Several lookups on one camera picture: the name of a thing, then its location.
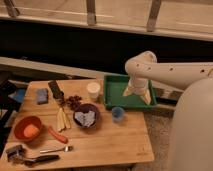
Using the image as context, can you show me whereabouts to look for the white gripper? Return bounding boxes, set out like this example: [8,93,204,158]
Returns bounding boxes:
[123,77,151,105]

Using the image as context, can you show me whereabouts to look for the blue sponge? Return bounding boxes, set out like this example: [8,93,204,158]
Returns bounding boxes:
[36,88,48,105]

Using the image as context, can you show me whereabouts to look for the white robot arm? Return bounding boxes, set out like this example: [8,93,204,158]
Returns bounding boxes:
[124,51,213,171]

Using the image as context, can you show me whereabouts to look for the green plastic tray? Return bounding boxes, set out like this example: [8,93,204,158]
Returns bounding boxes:
[103,75,157,109]

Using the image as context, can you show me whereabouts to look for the small blue cup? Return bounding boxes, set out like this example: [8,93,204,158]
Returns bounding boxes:
[112,107,125,122]

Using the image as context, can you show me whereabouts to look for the white paper cup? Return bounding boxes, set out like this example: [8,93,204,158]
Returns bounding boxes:
[86,82,101,99]

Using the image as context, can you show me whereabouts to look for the dark purple bowl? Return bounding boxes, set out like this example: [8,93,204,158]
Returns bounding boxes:
[73,103,100,128]

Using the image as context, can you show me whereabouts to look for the crumpled white paper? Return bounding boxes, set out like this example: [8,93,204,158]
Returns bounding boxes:
[74,111,95,127]

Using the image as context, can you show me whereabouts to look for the dark red grapes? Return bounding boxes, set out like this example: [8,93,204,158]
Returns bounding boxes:
[66,95,82,110]

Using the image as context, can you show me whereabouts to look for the yellow banana pieces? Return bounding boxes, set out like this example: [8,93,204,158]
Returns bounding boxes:
[57,108,71,132]

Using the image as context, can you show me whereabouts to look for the black rectangular block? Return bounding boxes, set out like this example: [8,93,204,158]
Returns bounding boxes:
[48,80,63,99]

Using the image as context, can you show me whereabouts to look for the metal spoon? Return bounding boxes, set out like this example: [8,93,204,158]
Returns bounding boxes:
[40,146,73,154]

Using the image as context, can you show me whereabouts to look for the orange fruit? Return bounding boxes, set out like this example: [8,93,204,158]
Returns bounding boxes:
[24,124,39,138]

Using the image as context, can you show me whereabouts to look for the blue object left of table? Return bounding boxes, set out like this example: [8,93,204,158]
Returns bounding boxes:
[10,89,26,103]

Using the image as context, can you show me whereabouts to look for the orange bowl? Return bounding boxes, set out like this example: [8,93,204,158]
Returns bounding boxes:
[14,116,42,142]

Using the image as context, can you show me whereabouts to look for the black handled tool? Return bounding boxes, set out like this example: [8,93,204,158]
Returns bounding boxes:
[24,155,59,167]

